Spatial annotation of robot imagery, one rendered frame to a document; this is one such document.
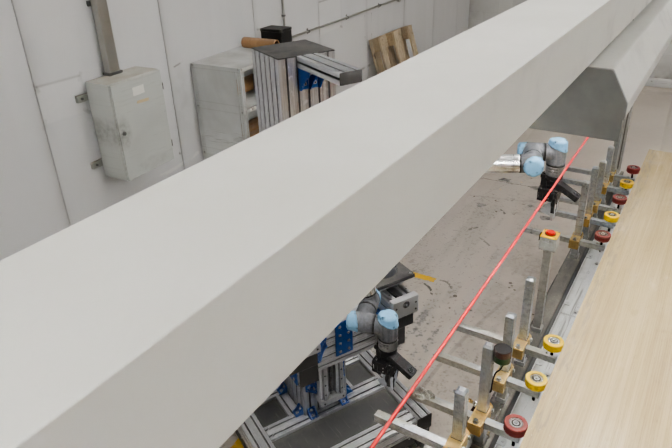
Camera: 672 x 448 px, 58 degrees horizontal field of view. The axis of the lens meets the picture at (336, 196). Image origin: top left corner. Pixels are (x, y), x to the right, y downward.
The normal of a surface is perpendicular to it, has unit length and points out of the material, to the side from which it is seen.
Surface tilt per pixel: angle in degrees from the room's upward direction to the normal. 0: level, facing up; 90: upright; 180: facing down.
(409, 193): 90
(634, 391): 0
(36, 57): 90
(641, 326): 0
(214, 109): 90
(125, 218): 0
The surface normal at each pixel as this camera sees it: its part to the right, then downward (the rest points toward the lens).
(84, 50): 0.87, 0.19
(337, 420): -0.04, -0.90
